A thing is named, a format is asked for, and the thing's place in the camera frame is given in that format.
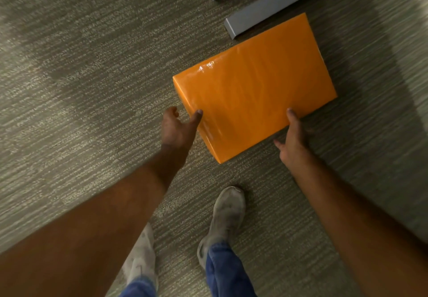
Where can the person's right hand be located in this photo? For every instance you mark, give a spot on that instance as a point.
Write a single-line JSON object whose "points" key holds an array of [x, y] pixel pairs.
{"points": [[294, 149]]}

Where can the person's left hand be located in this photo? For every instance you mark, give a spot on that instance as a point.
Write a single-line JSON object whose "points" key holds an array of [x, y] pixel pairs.
{"points": [[177, 131]]}

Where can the person's left thumb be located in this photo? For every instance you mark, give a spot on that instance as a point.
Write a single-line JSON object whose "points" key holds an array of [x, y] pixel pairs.
{"points": [[196, 119]]}

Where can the person's right thumb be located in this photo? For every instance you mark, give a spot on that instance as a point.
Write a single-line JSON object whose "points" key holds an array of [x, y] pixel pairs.
{"points": [[278, 143]]}

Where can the orange box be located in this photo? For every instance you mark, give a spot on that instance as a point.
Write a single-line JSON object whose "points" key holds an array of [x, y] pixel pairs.
{"points": [[254, 86]]}

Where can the person's right forearm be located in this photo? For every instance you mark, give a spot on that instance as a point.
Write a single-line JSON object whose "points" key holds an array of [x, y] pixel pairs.
{"points": [[361, 230]]}

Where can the person's left forearm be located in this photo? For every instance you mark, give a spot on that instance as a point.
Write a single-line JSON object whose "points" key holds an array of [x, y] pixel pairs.
{"points": [[100, 226]]}

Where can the white right sneaker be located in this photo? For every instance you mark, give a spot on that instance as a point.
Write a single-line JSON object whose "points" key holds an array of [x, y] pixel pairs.
{"points": [[225, 216]]}

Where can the white sneaker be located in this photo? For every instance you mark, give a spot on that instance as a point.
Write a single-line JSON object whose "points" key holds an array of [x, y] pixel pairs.
{"points": [[142, 256], [225, 216]]}

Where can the blue jeans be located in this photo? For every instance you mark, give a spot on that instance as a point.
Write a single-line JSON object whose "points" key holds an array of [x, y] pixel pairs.
{"points": [[224, 273]]}

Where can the white left sneaker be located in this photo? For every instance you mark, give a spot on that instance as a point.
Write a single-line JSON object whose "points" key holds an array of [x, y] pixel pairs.
{"points": [[142, 256]]}

